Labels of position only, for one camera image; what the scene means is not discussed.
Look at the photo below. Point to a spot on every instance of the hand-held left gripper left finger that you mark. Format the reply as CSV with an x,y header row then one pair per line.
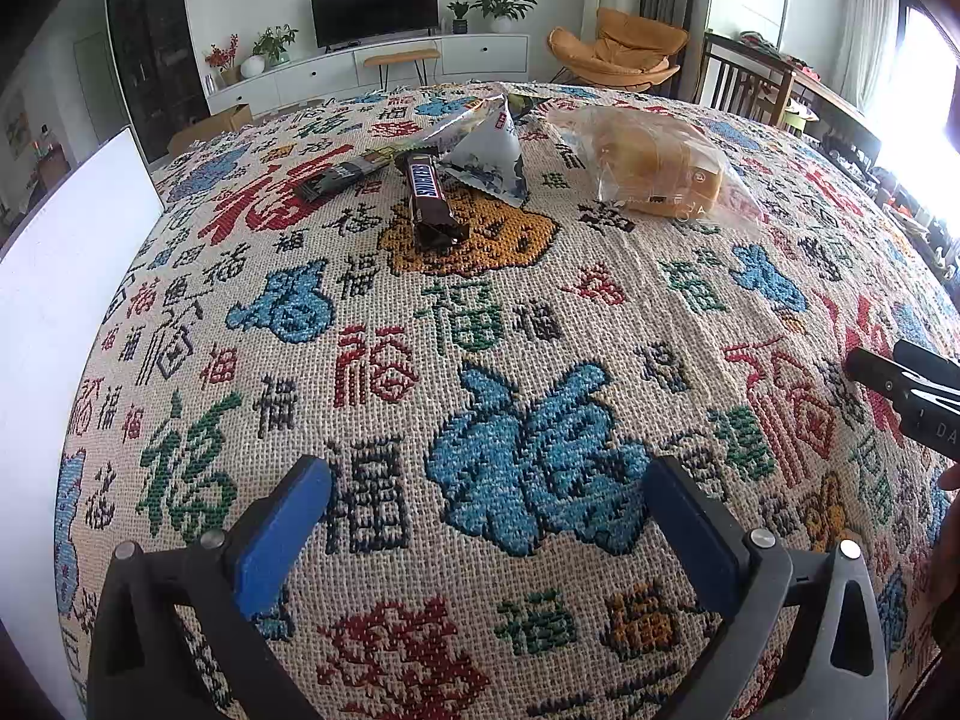
x,y
281,532

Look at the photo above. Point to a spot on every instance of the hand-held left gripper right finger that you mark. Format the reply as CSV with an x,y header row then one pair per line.
x,y
694,532

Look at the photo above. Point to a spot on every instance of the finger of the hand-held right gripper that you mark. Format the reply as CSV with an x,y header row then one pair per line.
x,y
877,371
930,361

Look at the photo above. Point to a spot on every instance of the white board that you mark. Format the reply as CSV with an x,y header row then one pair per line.
x,y
52,315

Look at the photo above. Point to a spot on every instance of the person's right forearm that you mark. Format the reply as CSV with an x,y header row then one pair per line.
x,y
948,577

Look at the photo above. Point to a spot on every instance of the person's right hand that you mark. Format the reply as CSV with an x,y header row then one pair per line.
x,y
951,478

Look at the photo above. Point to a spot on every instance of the printed woven blanket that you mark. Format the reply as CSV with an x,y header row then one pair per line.
x,y
525,330

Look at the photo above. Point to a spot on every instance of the wooden dining table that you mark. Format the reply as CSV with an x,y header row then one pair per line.
x,y
825,101

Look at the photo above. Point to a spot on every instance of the clear bread packet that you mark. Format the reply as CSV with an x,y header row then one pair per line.
x,y
652,157

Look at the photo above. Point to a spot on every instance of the dark wooden chair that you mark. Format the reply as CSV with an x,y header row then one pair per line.
x,y
746,82

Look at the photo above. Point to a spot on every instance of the white window curtain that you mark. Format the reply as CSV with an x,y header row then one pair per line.
x,y
866,30

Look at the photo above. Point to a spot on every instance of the black snack packet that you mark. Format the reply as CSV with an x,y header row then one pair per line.
x,y
337,178

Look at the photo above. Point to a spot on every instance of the brown chocolate bar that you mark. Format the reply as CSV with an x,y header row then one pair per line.
x,y
427,195

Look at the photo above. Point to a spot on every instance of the cardboard box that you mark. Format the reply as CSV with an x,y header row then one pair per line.
x,y
214,127

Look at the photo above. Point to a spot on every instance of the orange lounge chair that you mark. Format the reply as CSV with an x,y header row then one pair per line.
x,y
622,45

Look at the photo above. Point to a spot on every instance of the blue white triangular packet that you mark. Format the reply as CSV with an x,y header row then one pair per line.
x,y
491,150

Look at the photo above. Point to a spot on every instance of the cluttered side shelf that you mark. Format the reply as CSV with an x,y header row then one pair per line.
x,y
52,161

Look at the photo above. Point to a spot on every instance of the green snack packet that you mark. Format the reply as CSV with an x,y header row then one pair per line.
x,y
529,105

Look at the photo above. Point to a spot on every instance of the silver foil snack packet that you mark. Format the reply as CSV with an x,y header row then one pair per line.
x,y
457,124

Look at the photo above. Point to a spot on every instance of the white television cabinet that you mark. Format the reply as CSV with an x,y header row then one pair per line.
x,y
315,75

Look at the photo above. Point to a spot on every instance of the white round vase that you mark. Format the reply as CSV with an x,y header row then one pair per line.
x,y
252,65

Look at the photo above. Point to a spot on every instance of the red flower vase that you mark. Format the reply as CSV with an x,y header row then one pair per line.
x,y
221,56

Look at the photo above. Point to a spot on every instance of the white door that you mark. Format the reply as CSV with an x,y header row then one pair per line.
x,y
97,82

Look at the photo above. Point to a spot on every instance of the wooden stool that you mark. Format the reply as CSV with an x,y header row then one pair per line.
x,y
401,56

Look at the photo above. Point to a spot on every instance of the green potted plant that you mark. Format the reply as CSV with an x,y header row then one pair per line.
x,y
276,41

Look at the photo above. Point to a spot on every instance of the dark glass cabinet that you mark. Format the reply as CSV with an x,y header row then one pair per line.
x,y
154,37

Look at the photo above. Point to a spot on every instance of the large leafy potted plant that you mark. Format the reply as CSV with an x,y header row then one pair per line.
x,y
501,6

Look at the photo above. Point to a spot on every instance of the black television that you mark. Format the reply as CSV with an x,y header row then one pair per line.
x,y
375,7

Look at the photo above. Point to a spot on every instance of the small potted plant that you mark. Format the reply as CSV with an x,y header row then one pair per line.
x,y
459,13

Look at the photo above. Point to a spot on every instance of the framed wall picture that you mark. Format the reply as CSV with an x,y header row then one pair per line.
x,y
16,126

